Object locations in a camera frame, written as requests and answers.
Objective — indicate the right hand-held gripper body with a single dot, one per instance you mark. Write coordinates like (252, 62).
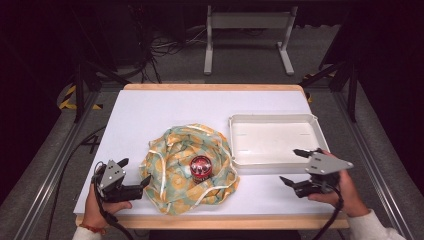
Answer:
(325, 164)

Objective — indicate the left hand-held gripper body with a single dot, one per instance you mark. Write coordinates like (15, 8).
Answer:
(113, 193)

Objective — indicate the yellow green patterned cloth bag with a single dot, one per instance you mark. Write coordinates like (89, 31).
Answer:
(173, 166)

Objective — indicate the white plastic tray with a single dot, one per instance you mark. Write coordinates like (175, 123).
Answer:
(273, 140)

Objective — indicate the red round can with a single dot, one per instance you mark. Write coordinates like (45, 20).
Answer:
(200, 168)

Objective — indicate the person's left hand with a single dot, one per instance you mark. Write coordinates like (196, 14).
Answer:
(95, 211)

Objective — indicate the person's right hand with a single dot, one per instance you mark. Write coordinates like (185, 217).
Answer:
(350, 198)

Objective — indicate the person's left white sleeve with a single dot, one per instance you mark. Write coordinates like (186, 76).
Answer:
(88, 235)

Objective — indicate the person's white sleeve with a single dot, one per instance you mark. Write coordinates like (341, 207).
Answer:
(373, 228)
(88, 235)

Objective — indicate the white table mat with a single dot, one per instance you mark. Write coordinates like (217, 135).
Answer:
(173, 110)

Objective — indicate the person's right white sleeve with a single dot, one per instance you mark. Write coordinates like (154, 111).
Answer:
(373, 228)

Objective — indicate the black tripod stand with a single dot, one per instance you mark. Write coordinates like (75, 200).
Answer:
(351, 86)
(80, 86)

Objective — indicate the yellow black hazard tape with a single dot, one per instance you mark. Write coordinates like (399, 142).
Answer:
(68, 98)

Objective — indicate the white metal stand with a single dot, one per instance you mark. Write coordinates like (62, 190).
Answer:
(248, 20)

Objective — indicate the aluminium floor rail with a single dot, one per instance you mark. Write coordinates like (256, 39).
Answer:
(50, 173)
(373, 156)

